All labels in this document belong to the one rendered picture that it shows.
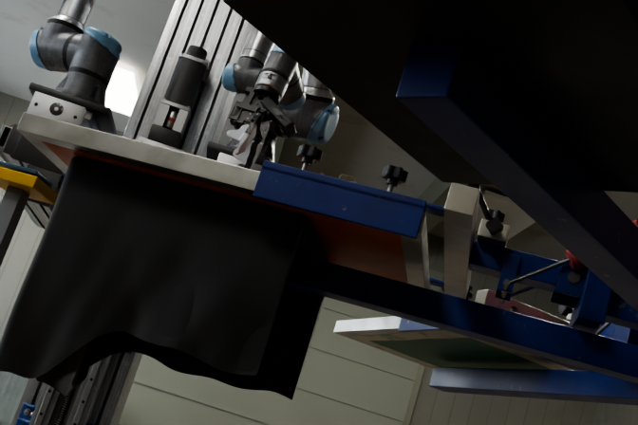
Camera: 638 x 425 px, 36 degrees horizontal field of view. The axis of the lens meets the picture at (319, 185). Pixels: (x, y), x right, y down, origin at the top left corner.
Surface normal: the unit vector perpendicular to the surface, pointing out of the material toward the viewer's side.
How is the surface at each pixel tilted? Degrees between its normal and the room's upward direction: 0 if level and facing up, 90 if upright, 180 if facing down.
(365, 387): 90
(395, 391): 90
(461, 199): 90
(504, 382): 90
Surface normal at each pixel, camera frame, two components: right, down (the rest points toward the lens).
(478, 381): -0.88, -0.37
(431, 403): 0.12, -0.25
